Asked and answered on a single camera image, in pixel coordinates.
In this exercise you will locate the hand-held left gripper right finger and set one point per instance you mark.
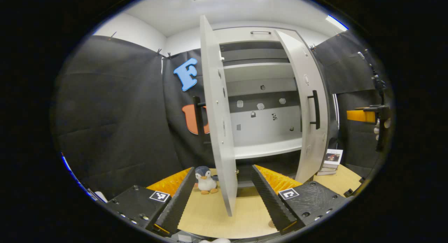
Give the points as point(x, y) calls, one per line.
point(271, 201)

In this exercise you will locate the white cabinet drawer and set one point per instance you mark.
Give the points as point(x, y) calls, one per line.
point(234, 36)

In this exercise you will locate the black articulated stand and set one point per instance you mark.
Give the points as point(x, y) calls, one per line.
point(378, 85)

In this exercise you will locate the small stack of books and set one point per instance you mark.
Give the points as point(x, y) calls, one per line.
point(330, 161)

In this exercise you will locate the small ceiling light panel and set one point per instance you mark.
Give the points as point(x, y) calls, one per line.
point(336, 22)

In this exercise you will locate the black backdrop cloth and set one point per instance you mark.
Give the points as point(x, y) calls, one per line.
point(350, 75)
point(115, 124)

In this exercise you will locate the white grey cabinet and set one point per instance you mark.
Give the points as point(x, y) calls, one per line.
point(262, 127)

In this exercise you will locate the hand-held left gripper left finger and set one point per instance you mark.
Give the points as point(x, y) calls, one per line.
point(178, 201)

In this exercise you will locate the small black clamp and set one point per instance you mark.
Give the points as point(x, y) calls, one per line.
point(348, 193)

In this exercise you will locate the white cabinet door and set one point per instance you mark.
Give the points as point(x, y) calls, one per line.
point(311, 148)
point(217, 131)

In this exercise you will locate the penguin plush toy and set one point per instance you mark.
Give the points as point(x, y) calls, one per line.
point(206, 181)

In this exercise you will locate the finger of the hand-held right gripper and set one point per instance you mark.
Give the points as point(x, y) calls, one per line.
point(360, 116)

